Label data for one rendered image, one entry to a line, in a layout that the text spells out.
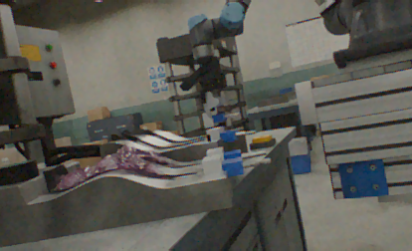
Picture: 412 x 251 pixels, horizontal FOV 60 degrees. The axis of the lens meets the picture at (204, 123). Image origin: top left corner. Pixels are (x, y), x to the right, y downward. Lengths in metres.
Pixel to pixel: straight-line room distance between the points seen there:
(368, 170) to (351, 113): 0.14
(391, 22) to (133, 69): 7.91
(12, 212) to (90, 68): 8.42
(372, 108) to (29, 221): 0.69
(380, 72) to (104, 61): 8.33
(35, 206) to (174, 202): 0.26
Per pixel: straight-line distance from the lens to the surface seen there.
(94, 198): 0.70
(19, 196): 0.76
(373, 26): 0.78
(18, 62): 1.45
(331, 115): 0.78
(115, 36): 8.78
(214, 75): 1.26
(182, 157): 0.98
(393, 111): 0.78
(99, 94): 9.00
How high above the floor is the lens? 0.99
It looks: 3 degrees down
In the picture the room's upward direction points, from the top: 11 degrees counter-clockwise
